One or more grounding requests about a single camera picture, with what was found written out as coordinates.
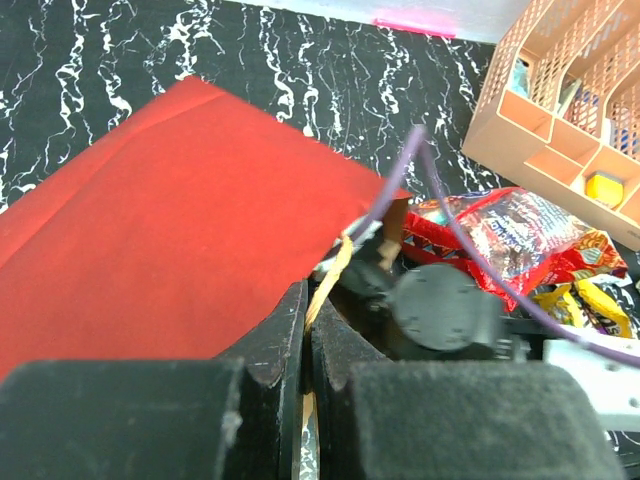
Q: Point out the blue white stapler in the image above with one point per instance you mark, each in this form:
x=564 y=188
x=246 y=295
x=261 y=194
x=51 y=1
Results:
x=520 y=78

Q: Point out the red large candy bag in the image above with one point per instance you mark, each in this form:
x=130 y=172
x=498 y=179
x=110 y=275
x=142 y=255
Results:
x=526 y=239

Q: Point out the pink desk organizer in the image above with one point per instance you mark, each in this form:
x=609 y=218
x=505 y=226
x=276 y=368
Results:
x=526 y=142

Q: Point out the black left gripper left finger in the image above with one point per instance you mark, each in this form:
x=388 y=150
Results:
x=234 y=416

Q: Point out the yellow sponge block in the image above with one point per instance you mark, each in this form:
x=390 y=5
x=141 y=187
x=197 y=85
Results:
x=605 y=189

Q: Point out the pink tape strip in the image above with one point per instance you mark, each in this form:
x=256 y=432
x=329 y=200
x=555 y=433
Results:
x=413 y=27

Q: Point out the red brown paper bag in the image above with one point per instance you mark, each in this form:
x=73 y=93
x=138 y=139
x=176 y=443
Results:
x=177 y=233

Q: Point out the black white stapler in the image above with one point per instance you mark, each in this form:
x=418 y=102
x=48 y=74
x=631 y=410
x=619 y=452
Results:
x=567 y=95

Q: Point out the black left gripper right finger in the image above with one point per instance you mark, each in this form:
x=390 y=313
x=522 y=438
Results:
x=380 y=419

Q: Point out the yellow candy packet front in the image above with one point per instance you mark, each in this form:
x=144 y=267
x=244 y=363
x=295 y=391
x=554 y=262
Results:
x=583 y=304

